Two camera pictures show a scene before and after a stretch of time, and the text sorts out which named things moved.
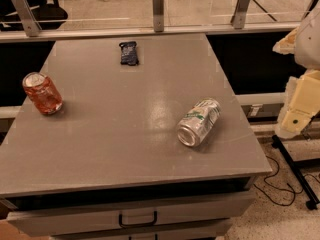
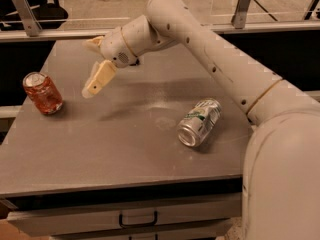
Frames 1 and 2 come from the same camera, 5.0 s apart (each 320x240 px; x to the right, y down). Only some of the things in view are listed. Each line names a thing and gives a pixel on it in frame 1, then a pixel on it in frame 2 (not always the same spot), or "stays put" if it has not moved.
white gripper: x=309 y=45 to x=114 y=49
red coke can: x=43 y=93 stays put
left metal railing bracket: x=28 y=16 stays put
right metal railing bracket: x=241 y=8 stays put
